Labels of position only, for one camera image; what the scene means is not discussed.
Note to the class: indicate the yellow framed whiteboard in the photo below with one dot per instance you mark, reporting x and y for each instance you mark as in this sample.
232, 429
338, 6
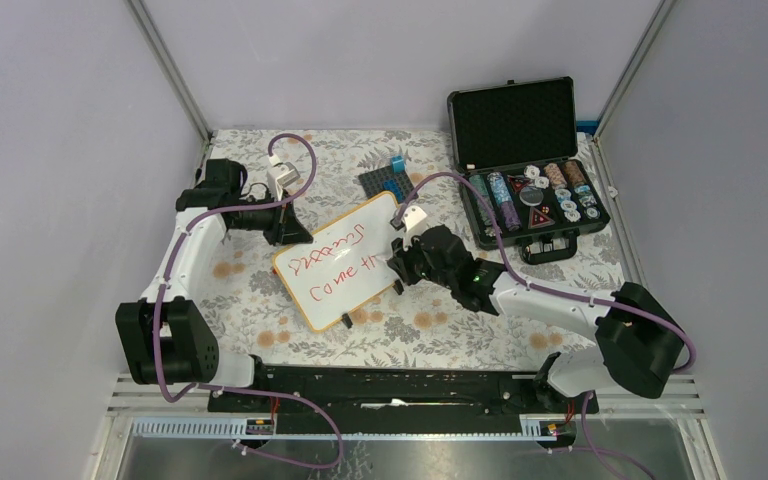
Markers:
344, 266

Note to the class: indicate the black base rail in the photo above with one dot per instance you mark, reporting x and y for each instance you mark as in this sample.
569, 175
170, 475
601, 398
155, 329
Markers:
332, 391

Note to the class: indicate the brown poker chip stack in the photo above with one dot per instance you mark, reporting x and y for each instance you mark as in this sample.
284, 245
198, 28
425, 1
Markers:
574, 174

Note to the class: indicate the white cable duct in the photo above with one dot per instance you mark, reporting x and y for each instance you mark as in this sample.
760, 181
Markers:
378, 425

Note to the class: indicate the red triangle dice box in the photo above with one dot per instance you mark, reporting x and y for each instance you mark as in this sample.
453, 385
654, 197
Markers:
538, 219

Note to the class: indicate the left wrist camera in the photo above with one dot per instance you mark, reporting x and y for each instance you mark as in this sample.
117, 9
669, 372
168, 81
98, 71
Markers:
279, 176

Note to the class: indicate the purple poker chip stack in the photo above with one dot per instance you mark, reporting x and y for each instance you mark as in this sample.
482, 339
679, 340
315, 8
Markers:
510, 216

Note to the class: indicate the blue poker chip stack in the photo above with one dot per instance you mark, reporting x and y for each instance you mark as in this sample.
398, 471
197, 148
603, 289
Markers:
498, 186

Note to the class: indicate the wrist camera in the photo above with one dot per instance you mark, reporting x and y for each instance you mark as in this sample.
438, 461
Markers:
413, 222
279, 176

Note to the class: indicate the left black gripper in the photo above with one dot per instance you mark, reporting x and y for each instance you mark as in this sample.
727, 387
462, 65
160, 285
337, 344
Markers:
286, 230

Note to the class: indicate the grey lego baseplate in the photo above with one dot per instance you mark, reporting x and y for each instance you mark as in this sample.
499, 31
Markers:
385, 179

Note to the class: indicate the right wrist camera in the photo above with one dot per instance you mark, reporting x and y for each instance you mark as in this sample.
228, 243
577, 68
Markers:
413, 222

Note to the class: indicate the pink poker chip stack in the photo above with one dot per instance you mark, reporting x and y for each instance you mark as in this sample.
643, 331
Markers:
555, 176

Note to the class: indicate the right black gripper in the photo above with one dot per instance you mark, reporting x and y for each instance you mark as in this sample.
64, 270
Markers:
401, 259

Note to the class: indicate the light blue lego brick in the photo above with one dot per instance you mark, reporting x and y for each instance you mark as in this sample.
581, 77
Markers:
397, 164

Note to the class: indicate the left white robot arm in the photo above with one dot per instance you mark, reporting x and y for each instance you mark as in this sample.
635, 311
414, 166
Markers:
163, 334

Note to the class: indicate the black poker chip case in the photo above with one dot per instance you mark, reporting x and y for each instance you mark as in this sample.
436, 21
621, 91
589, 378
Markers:
516, 129

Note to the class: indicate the green poker chip stack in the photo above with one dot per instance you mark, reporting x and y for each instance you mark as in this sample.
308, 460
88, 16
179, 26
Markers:
483, 201

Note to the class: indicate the round dealer button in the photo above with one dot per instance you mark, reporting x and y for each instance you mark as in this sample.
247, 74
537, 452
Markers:
531, 196

